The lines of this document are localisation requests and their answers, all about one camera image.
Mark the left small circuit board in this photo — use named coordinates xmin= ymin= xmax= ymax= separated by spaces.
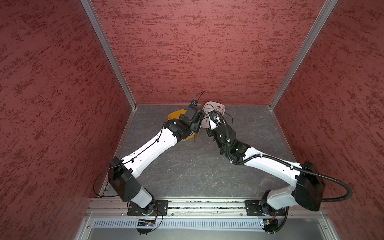
xmin=136 ymin=219 xmax=157 ymax=234

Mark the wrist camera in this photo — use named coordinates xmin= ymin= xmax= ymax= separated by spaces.
xmin=208 ymin=111 xmax=222 ymax=130
xmin=184 ymin=100 xmax=205 ymax=120

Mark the white plastic tray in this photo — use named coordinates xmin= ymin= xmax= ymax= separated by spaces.
xmin=201 ymin=101 xmax=226 ymax=129

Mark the grey perforated cable spool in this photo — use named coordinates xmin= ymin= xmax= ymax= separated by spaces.
xmin=194 ymin=115 xmax=204 ymax=142

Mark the yellow plastic tray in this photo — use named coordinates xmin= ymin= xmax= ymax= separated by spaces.
xmin=168 ymin=110 xmax=195 ymax=142

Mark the aluminium corner post right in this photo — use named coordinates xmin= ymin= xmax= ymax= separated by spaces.
xmin=269 ymin=0 xmax=338 ymax=112

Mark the right small circuit board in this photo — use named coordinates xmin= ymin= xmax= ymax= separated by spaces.
xmin=263 ymin=219 xmax=279 ymax=234

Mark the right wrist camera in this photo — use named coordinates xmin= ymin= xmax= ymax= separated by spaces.
xmin=208 ymin=111 xmax=222 ymax=130

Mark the aluminium corner post left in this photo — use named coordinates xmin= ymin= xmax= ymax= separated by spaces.
xmin=81 ymin=0 xmax=137 ymax=111

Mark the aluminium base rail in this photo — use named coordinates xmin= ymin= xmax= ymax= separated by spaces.
xmin=85 ymin=197 xmax=326 ymax=218

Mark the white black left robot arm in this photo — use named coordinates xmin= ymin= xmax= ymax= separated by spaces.
xmin=108 ymin=116 xmax=204 ymax=215

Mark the black corrugated cable conduit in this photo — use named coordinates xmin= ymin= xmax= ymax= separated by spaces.
xmin=209 ymin=110 xmax=353 ymax=202

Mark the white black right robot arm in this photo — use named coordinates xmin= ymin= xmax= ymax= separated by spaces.
xmin=207 ymin=125 xmax=325 ymax=215

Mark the aluminium corner post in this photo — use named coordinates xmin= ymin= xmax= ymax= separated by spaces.
xmin=81 ymin=0 xmax=137 ymax=111
xmin=269 ymin=0 xmax=338 ymax=112

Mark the red thin cable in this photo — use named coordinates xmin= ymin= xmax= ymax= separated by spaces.
xmin=205 ymin=103 xmax=225 ymax=121

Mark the small circuit board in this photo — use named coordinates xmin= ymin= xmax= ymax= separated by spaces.
xmin=263 ymin=219 xmax=279 ymax=234
xmin=136 ymin=219 xmax=157 ymax=234

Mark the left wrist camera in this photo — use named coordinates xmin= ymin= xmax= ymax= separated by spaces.
xmin=184 ymin=100 xmax=205 ymax=120

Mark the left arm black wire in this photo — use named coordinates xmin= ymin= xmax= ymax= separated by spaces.
xmin=92 ymin=91 xmax=206 ymax=198

